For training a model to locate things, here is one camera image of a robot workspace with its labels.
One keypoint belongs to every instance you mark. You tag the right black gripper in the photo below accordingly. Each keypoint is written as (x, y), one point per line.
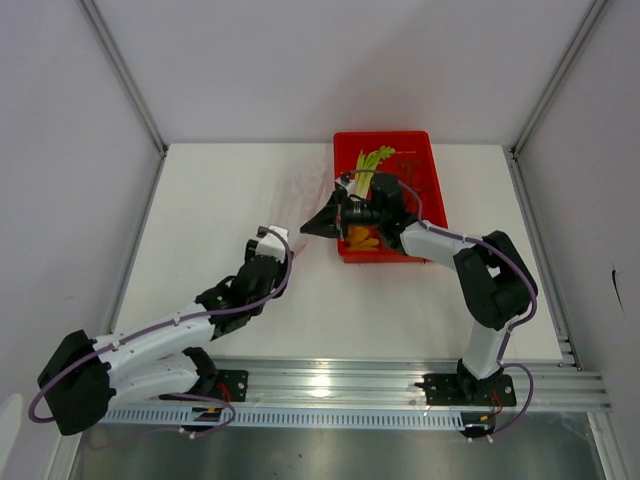
(325, 223)

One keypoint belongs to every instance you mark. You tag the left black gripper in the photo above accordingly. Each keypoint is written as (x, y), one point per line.
(283, 269)

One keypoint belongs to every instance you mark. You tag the clear zip top bag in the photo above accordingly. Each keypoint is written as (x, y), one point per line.
(298, 195)

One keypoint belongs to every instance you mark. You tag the green white celery toy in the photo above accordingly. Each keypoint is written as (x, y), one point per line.
(366, 164)

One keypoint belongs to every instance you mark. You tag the red lobster toy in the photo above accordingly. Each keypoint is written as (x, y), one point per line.
(412, 171)

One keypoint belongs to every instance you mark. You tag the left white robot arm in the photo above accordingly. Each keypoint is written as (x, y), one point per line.
(86, 378)

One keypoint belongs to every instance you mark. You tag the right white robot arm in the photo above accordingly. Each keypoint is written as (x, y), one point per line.
(498, 289)

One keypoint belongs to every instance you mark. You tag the yellow ginger toy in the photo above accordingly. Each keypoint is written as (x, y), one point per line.
(361, 238)

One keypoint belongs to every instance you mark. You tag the red plastic tray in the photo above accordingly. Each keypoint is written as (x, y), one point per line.
(347, 146)

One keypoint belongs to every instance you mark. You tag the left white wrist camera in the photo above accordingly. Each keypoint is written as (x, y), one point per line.
(272, 242)

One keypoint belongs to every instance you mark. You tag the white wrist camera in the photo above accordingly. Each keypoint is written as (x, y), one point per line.
(272, 242)
(345, 182)

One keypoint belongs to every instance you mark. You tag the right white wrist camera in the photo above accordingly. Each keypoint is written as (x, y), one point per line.
(345, 182)

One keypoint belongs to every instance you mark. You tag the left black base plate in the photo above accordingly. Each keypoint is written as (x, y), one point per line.
(231, 385)

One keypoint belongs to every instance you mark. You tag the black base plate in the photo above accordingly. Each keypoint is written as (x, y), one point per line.
(231, 385)
(448, 389)

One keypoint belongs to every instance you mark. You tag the white slotted cable duct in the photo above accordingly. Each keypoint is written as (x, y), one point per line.
(271, 417)

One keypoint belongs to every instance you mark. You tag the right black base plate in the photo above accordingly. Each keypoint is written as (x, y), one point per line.
(448, 389)

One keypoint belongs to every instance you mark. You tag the aluminium mounting rail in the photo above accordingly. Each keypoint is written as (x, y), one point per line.
(390, 384)

